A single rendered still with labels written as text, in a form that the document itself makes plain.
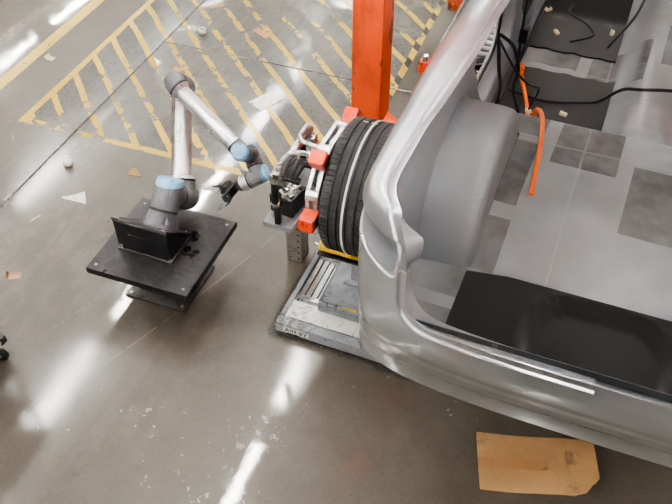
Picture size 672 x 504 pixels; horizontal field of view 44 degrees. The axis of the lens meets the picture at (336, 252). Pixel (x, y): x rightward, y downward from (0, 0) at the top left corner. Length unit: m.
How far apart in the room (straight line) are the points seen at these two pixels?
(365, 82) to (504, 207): 1.03
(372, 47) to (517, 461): 2.09
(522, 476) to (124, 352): 2.11
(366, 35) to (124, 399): 2.16
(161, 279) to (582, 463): 2.27
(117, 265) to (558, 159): 2.31
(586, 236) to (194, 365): 2.06
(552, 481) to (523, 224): 1.21
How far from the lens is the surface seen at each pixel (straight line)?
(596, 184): 3.87
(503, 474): 4.03
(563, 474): 4.09
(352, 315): 4.34
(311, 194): 3.76
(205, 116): 4.43
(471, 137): 3.52
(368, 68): 4.19
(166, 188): 4.40
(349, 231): 3.73
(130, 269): 4.48
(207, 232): 4.60
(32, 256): 5.15
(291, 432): 4.08
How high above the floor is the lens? 3.43
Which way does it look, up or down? 45 degrees down
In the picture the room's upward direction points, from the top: straight up
